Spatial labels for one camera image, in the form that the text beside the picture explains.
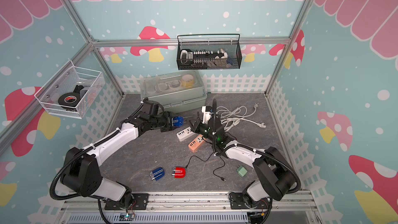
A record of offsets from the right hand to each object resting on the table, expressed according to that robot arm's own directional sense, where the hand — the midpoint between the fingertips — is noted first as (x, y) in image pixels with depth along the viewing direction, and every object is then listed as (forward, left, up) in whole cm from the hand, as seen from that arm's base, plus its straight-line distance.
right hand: (186, 120), depth 79 cm
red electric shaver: (-20, +5, -20) cm, 28 cm away
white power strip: (+3, +3, -19) cm, 19 cm away
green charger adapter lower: (-19, -28, -20) cm, 40 cm away
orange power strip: (-5, -4, -19) cm, 20 cm away
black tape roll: (+3, +52, +14) cm, 54 cm away
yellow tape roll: (+35, +2, -3) cm, 35 cm away
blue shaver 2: (-21, +15, -18) cm, 32 cm away
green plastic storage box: (+21, +7, 0) cm, 22 cm away
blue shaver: (+1, +5, -2) cm, 5 cm away
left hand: (+3, +3, -3) cm, 5 cm away
